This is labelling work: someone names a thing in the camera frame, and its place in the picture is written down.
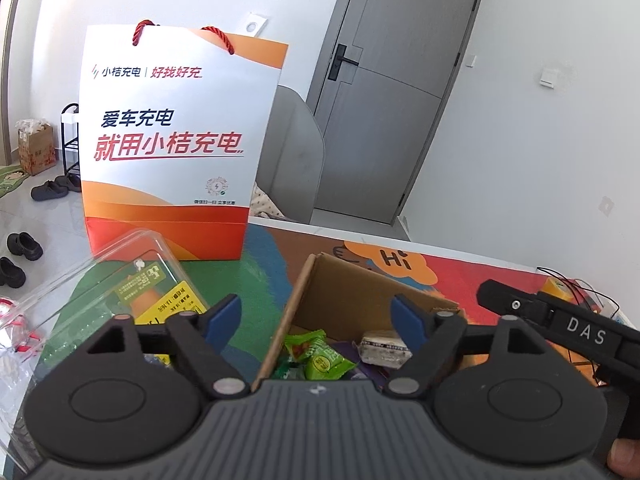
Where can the brown cardboard box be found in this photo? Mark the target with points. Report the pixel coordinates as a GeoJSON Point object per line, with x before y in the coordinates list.
{"type": "Point", "coordinates": [350, 285]}

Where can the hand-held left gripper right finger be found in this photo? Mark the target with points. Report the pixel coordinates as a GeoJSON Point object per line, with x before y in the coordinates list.
{"type": "Point", "coordinates": [407, 317]}

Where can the bright green snack packet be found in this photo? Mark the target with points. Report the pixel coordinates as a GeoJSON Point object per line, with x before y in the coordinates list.
{"type": "Point", "coordinates": [327, 360]}

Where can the green floor rug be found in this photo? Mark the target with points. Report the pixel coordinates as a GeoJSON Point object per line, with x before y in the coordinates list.
{"type": "Point", "coordinates": [7, 182]}

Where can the black shoe rack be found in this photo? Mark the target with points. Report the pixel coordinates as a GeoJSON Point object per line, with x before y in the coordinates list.
{"type": "Point", "coordinates": [70, 119]}

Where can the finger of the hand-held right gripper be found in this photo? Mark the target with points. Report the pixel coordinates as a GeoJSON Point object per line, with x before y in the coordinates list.
{"type": "Point", "coordinates": [500, 297]}

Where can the white wall bracket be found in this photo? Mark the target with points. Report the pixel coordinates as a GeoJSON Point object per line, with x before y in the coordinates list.
{"type": "Point", "coordinates": [256, 24]}

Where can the person's right hand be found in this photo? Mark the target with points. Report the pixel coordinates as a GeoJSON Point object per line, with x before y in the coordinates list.
{"type": "Point", "coordinates": [625, 457]}

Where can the white wall switch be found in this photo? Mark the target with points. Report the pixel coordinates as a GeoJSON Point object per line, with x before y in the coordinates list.
{"type": "Point", "coordinates": [550, 77]}

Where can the white orange paper gift bag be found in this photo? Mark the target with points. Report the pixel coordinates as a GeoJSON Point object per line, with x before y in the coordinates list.
{"type": "Point", "coordinates": [175, 185]}

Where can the yellow tape roll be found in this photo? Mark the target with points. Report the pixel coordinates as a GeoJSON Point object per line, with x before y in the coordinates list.
{"type": "Point", "coordinates": [555, 287]}

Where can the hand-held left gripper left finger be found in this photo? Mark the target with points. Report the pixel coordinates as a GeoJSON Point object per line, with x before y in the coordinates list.
{"type": "Point", "coordinates": [222, 317]}

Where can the crumpled plastic bag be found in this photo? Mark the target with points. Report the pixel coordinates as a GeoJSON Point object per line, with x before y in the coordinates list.
{"type": "Point", "coordinates": [15, 325]}

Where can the dark grey slipper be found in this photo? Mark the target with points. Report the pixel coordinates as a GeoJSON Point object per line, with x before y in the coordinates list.
{"type": "Point", "coordinates": [70, 182]}
{"type": "Point", "coordinates": [47, 191]}

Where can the cardboard box with goods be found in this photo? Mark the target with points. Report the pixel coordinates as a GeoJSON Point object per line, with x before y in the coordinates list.
{"type": "Point", "coordinates": [37, 152]}

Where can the dotted cushion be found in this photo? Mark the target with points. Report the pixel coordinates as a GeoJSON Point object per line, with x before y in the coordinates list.
{"type": "Point", "coordinates": [262, 205]}

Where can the grey chair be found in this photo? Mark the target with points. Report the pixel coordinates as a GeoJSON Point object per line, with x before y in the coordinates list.
{"type": "Point", "coordinates": [295, 160]}

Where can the black shoe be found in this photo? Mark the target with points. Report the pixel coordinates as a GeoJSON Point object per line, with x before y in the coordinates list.
{"type": "Point", "coordinates": [11, 272]}
{"type": "Point", "coordinates": [25, 246]}

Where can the grey door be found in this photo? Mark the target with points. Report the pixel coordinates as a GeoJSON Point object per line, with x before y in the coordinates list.
{"type": "Point", "coordinates": [390, 110]}

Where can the clear packet purple label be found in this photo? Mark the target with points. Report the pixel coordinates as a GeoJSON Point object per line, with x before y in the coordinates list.
{"type": "Point", "coordinates": [385, 352]}

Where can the clear plastic clamshell container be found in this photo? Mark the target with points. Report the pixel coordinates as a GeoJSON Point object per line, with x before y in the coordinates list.
{"type": "Point", "coordinates": [150, 280]}

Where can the white wall socket cover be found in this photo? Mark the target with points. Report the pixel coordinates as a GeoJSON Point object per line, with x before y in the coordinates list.
{"type": "Point", "coordinates": [607, 205]}

